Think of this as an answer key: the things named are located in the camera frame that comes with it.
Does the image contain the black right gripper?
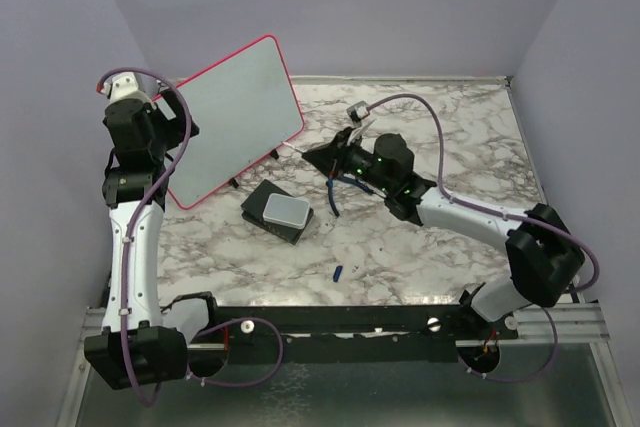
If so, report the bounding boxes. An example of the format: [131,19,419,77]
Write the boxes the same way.
[303,127,392,195]

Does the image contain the blue whiteboard marker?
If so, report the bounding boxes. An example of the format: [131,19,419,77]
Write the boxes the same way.
[282,142,305,155]

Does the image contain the pink framed whiteboard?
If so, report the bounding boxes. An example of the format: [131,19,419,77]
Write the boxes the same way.
[169,34,305,210]

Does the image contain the blue marker cap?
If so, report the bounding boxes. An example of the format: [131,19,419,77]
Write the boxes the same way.
[332,265,343,283]

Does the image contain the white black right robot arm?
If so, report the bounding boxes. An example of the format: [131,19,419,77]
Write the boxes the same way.
[302,128,585,338]

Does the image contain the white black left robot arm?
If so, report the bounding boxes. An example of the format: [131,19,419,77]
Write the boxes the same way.
[84,90,221,390]

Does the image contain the blue handled pliers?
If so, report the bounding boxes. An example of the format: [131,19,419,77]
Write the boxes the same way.
[325,176,375,218]

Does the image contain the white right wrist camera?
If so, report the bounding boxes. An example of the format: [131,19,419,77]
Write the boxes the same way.
[346,101,373,144]

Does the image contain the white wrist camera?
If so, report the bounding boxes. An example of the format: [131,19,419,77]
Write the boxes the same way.
[346,101,373,144]
[97,72,151,104]

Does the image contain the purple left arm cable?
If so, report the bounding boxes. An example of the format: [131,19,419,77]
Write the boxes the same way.
[94,67,285,408]

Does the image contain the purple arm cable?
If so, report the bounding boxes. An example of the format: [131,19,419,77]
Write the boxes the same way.
[367,94,601,384]
[94,67,285,408]

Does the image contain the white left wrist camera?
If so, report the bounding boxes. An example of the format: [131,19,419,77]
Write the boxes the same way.
[97,72,151,104]

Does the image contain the black front mounting rail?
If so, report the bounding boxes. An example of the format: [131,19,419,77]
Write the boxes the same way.
[202,304,518,365]

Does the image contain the aluminium table edge frame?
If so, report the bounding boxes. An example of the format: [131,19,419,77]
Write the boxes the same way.
[102,74,584,308]

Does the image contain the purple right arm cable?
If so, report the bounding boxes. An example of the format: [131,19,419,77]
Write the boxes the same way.
[367,94,601,384]

